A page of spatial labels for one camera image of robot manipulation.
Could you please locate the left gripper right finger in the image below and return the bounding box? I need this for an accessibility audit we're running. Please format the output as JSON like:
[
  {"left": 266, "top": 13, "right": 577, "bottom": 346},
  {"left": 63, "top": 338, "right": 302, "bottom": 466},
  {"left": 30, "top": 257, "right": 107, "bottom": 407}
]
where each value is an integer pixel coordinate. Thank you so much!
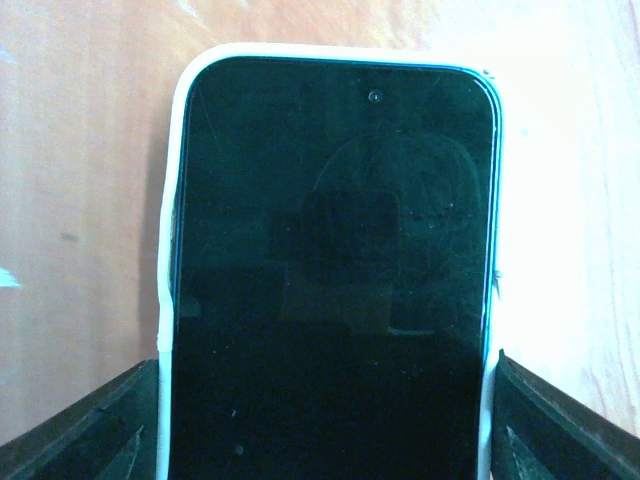
[{"left": 492, "top": 352, "right": 639, "bottom": 479}]

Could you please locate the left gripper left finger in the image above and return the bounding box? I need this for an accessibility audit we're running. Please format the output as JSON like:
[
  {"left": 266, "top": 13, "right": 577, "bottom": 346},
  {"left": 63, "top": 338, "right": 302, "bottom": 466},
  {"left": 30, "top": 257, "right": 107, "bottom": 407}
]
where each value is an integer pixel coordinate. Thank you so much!
[{"left": 1, "top": 359, "right": 158, "bottom": 479}]

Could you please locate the white translucent phone case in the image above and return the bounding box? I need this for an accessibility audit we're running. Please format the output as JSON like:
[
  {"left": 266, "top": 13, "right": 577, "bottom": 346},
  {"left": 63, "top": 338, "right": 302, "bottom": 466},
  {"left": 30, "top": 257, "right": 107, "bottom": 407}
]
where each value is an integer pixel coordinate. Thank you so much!
[{"left": 155, "top": 42, "right": 505, "bottom": 480}]

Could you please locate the blue phone black screen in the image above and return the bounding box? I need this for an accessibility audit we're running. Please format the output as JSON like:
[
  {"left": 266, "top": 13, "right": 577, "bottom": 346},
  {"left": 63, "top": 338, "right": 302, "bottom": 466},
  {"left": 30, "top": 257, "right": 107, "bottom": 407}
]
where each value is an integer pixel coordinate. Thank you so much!
[{"left": 167, "top": 57, "right": 503, "bottom": 480}]

